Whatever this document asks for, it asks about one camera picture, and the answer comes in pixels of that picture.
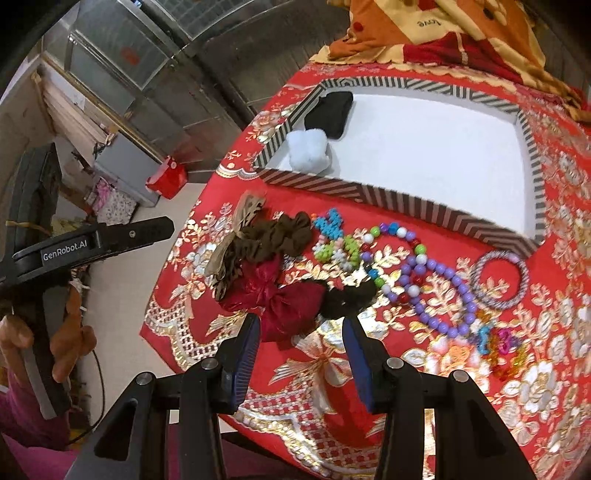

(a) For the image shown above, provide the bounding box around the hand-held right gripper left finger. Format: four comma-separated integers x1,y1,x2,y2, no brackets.
69,314,262,480

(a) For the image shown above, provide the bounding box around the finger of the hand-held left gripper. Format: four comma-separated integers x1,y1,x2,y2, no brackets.
95,216,175,260

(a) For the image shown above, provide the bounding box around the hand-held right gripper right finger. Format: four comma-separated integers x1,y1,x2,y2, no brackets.
342,318,539,480

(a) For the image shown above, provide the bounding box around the red satin hair bow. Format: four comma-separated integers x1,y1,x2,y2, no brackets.
217,255,327,344

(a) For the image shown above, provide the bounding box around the black scrunchie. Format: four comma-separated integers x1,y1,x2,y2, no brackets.
321,277,380,320

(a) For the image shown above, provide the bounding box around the beige lace hair bow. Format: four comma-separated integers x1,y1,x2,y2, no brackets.
205,189,269,302

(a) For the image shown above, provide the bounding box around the brown scrunchie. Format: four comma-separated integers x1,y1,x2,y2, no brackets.
231,211,314,274

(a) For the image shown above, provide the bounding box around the purple bead bracelet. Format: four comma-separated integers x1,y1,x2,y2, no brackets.
396,257,479,339

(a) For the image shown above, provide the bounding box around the multicolour round bead bracelet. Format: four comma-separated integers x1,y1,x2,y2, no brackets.
360,222,429,306

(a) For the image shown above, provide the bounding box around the silver glitter bangle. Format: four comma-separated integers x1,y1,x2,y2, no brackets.
471,250,531,309

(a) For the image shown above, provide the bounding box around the turquoise green flower bead bracelet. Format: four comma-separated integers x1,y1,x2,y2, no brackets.
311,209,366,275

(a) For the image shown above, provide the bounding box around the colourful crystal heart bracelet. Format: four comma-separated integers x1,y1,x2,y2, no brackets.
473,311,531,380

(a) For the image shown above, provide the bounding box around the striped rectangular tray box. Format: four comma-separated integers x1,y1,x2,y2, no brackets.
253,78,548,259

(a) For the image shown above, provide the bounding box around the person's left forearm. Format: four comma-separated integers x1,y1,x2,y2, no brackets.
0,369,95,480

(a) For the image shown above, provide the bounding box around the person's left hand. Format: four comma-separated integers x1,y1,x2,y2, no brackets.
0,277,99,385

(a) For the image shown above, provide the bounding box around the floral patterned box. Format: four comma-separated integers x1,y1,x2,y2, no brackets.
85,178,138,227

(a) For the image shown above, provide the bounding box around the red gift bag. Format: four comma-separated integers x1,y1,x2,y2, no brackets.
145,156,189,200

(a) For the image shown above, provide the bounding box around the grey cabinet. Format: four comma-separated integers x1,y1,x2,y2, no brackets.
95,131,163,207

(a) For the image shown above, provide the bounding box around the stack of wooden boards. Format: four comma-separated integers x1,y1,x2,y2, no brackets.
39,58,118,155

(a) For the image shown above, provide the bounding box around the light blue fluffy scrunchie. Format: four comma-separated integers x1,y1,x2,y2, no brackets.
286,129,334,175

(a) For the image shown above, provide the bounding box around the black fabric hair band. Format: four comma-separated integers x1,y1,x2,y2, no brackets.
304,91,355,140

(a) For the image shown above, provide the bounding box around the orange printed cloth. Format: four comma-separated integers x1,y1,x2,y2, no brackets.
308,0,591,121

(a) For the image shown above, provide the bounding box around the black cable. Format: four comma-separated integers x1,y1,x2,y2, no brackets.
67,348,106,448

